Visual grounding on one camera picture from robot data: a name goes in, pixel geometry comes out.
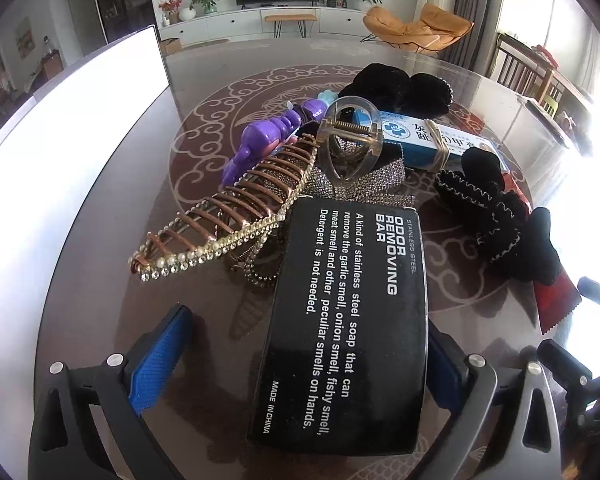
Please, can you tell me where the blue and white carton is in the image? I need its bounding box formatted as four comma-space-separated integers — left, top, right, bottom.
352, 110, 511, 173

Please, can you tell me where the silver rhinestone hair bow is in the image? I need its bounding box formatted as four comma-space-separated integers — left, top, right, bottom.
287, 137, 416, 208

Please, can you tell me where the grey curtain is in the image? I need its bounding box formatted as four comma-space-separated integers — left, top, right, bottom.
452, 0, 503, 78

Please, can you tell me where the black velvet scrunchie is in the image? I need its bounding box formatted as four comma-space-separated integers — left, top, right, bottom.
337, 62, 412, 113

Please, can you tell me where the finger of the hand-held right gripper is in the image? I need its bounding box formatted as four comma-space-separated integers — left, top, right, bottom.
536, 339, 594, 391
577, 276, 600, 321

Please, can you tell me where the black white-stitched hair bow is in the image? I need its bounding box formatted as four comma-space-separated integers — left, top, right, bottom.
434, 151, 563, 281

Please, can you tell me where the wooden side table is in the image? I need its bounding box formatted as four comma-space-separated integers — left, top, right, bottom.
40, 50, 63, 81

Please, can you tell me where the framed wall painting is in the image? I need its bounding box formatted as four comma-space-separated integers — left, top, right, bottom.
14, 17, 35, 59

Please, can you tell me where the dark patterned desktop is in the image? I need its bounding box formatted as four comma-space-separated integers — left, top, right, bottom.
30, 45, 600, 480

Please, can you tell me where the white door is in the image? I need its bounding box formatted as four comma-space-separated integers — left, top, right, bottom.
65, 0, 94, 58

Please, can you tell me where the gold rhinestone banana hair clip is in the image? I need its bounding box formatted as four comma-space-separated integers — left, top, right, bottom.
128, 133, 317, 282

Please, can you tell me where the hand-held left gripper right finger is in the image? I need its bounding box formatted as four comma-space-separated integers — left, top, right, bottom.
415, 319, 563, 480

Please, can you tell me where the black bead-edged hair bow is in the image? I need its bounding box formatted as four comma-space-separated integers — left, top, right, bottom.
405, 73, 453, 119

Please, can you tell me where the black printed cardboard box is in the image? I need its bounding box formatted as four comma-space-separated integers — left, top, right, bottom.
246, 197, 429, 457

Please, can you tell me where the dark beaded hair clip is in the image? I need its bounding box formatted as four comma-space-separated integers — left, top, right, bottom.
224, 230, 287, 289

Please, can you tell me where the dark wooden chair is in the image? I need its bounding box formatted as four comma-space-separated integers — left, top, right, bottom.
495, 32, 568, 106

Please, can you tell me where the orange lounge chair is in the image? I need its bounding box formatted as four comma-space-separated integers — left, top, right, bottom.
362, 2, 474, 57

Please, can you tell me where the red zigzag-edged packet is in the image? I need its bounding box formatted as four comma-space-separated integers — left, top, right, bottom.
500, 172, 583, 335

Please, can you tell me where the dark display cabinet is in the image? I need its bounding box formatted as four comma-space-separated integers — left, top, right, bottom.
90, 0, 148, 44

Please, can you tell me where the wooden bench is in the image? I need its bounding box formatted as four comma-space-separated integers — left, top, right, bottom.
265, 13, 317, 39

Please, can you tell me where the beige rubber band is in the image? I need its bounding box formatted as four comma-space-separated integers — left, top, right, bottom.
426, 120, 454, 174

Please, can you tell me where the clear plastic hair claw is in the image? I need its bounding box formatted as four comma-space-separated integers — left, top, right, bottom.
316, 95, 385, 187

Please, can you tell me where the red flower bouquet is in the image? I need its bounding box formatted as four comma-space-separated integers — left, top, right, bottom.
158, 0, 186, 26

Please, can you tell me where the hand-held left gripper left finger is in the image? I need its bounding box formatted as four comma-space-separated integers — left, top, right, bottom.
27, 304, 195, 480

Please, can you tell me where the white television cabinet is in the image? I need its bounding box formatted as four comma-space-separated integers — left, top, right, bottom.
157, 5, 381, 50

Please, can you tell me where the purple plastic toy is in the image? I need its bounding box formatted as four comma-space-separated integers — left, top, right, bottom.
222, 98, 331, 195

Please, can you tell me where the red cloth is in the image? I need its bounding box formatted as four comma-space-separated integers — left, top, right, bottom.
535, 45, 561, 69

